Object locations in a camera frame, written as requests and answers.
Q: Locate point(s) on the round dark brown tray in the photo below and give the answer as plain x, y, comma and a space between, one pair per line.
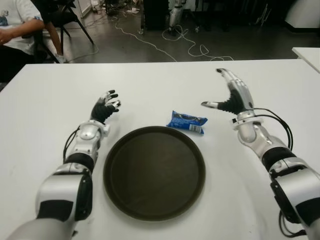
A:
155, 175

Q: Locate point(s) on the black cabinet on casters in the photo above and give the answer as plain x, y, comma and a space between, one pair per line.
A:
155, 15

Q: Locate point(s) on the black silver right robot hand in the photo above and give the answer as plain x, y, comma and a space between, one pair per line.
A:
238, 100

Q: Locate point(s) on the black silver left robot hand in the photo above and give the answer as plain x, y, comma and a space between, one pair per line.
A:
102, 111

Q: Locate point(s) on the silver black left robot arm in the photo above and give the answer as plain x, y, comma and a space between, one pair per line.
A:
82, 132

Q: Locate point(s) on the folded metal stand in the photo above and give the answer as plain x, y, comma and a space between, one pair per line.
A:
262, 17

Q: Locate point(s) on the black wheeled rack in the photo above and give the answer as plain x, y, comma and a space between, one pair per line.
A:
197, 28

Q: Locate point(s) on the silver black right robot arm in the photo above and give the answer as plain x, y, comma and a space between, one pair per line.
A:
250, 130

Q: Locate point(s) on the black folding chair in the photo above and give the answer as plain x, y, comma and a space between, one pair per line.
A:
65, 17

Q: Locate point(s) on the blue Oreo cookie packet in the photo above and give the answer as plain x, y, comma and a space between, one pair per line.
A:
185, 121

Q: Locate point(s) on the bare leg with white shoe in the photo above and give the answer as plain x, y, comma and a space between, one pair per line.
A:
53, 37

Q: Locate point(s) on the white cabinet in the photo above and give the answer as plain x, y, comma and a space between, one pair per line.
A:
83, 7

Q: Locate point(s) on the seated person in white shirt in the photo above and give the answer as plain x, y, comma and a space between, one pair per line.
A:
15, 25

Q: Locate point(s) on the white board panel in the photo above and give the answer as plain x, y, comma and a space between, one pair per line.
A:
305, 15

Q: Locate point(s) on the white side table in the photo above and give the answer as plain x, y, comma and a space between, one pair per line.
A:
310, 55

